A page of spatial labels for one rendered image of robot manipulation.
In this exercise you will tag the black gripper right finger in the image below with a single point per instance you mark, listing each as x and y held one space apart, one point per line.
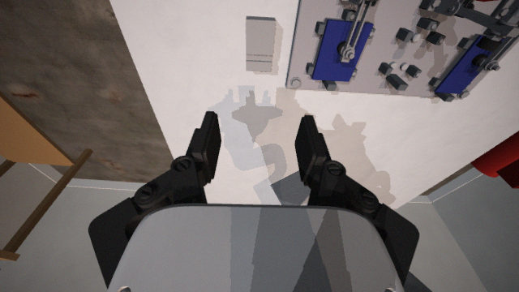
336 189

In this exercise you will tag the blue flat plate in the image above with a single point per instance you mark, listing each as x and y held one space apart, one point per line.
461 72
327 64

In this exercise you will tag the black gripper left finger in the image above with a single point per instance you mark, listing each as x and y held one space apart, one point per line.
111 231

